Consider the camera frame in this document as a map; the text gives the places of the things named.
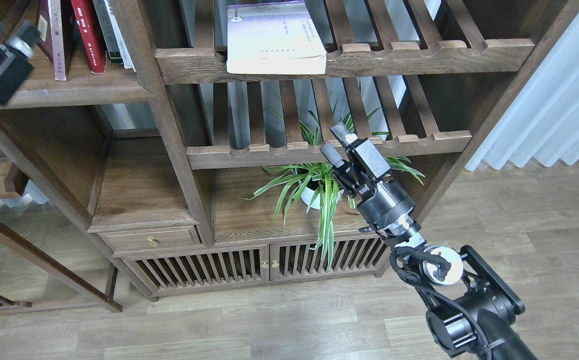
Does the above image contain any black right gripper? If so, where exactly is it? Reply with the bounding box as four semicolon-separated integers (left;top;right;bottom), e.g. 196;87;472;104
320;123;416;236

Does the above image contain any maroon book with white characters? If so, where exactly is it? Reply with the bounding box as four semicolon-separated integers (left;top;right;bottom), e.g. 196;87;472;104
35;0;75;81

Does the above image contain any red paperback book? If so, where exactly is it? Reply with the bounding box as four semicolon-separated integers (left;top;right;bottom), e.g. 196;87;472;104
71;0;107;75

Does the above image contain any lavender white paperback book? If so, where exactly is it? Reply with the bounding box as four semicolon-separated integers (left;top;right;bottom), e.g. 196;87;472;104
226;0;327;75

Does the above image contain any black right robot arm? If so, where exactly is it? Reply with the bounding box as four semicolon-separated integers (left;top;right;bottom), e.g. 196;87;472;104
321;123;536;360

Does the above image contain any white plant pot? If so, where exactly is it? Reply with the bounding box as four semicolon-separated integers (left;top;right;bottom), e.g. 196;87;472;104
300;178;344;214

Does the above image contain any dark green upright book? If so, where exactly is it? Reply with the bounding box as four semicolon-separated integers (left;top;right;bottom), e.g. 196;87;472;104
93;0;123;65

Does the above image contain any white upright book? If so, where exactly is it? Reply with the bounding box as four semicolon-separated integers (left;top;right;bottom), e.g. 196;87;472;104
104;0;136;72

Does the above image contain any right slatted cabinet door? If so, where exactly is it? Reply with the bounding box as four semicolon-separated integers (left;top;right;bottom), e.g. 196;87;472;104
269;234;391;283

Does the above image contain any slatted cabinet door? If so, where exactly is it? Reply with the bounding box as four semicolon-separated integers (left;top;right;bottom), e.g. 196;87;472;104
122;244;271;297
269;234;391;283

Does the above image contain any dark wooden bookshelf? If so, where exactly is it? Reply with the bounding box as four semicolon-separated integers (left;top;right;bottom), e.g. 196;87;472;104
0;0;579;300

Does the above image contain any left slatted cabinet door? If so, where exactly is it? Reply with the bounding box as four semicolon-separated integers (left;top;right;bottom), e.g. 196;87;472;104
122;244;271;297

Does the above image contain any white sheer curtain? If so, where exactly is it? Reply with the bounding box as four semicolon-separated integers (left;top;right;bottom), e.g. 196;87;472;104
465;14;579;171

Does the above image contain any small wooden drawer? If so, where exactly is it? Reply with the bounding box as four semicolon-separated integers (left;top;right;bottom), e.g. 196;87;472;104
99;226;200;253

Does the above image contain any wooden side furniture frame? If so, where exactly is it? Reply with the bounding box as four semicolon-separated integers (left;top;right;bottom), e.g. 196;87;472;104
0;148;122;313

